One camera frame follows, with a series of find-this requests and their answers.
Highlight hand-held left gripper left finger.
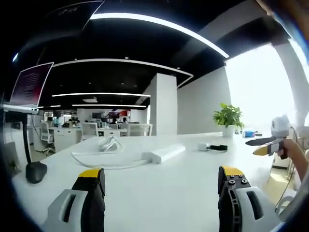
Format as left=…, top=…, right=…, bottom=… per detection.
left=44, top=168, right=106, bottom=232

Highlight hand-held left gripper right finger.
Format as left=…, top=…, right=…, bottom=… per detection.
left=217, top=165, right=281, bottom=232

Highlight white power strip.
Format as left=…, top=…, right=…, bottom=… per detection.
left=141, top=143, right=186, bottom=163

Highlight white desk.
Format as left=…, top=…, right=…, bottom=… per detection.
left=11, top=132, right=300, bottom=232

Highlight ceiling light strip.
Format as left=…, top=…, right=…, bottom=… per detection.
left=89, top=12, right=230, bottom=58

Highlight person's right hand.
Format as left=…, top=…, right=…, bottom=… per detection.
left=276, top=139, right=302, bottom=160

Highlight green potted plant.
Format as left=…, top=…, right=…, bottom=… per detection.
left=212, top=102, right=245, bottom=138

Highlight clear plastic bag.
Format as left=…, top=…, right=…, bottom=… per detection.
left=71, top=135, right=148, bottom=169

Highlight white office chair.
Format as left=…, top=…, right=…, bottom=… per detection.
left=39, top=122, right=56, bottom=155

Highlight row of office desks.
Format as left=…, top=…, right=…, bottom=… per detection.
left=28, top=110, right=154, bottom=150

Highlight white pillar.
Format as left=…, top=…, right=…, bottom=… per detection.
left=149, top=72, right=178, bottom=137

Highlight laptop on stand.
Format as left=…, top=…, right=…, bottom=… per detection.
left=2, top=61, right=55, bottom=115

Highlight black charger cable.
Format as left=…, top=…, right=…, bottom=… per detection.
left=206, top=144, right=228, bottom=151

